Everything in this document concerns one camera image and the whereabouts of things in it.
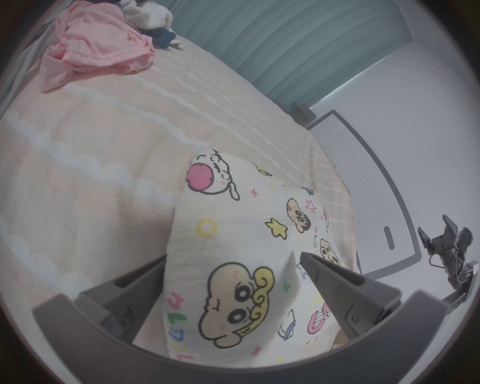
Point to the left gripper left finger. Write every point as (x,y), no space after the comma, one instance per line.
(123,296)

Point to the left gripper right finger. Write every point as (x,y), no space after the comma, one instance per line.
(350,303)

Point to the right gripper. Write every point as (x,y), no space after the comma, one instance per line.
(444,247)

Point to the white printed pyjama top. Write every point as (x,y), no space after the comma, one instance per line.
(232,243)

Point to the bed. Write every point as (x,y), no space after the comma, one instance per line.
(112,150)

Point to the grey bedside table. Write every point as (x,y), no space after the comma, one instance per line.
(300,112)

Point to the blue-green curtain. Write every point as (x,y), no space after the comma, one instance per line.
(281,45)

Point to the pink garment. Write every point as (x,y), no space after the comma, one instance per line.
(97,41)

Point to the dark blue garment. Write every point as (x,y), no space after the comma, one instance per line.
(161,37)

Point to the white garment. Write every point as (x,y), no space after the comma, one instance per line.
(150,15)

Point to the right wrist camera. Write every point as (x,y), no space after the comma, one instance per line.
(465,237)

